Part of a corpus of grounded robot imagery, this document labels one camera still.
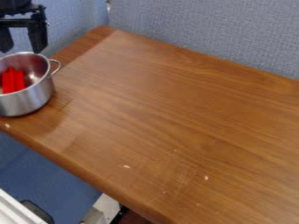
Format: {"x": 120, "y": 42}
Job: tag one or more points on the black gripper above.
{"x": 23, "y": 14}

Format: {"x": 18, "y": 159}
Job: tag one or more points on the red plastic block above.
{"x": 12, "y": 80}

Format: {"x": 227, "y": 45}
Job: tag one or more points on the metal pot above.
{"x": 38, "y": 69}

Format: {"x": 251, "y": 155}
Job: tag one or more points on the white appliance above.
{"x": 14, "y": 213}

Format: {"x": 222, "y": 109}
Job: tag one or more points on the white table leg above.
{"x": 103, "y": 211}

